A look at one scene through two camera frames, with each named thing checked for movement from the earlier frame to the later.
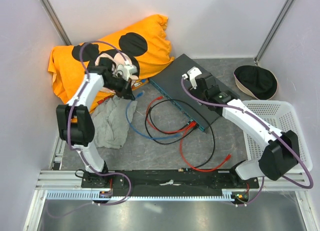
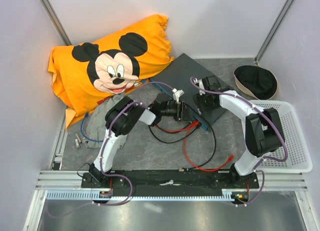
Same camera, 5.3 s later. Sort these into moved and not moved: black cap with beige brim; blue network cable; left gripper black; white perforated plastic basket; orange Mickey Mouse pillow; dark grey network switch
Moved: left gripper black; blue network cable
Not moved: black cap with beige brim; white perforated plastic basket; dark grey network switch; orange Mickey Mouse pillow
